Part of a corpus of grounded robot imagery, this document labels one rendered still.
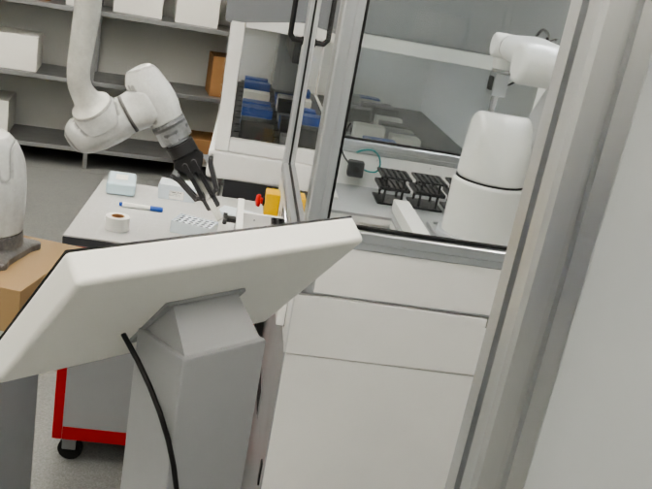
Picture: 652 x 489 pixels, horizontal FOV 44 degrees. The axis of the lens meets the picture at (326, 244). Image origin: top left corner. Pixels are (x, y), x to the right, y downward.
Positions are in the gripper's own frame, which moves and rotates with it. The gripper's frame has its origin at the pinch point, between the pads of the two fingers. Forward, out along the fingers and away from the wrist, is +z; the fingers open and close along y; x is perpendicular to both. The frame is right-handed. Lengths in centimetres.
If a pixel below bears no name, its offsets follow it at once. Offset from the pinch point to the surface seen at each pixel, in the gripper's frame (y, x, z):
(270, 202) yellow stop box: 10.7, 29.3, 13.0
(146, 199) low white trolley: -29, 55, 1
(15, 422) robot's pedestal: -60, -38, 17
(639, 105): 56, -163, -34
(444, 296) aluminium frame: 44, -55, 25
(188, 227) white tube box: -14.0, 23.2, 7.6
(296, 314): 15, -55, 15
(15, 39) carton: -129, 355, -75
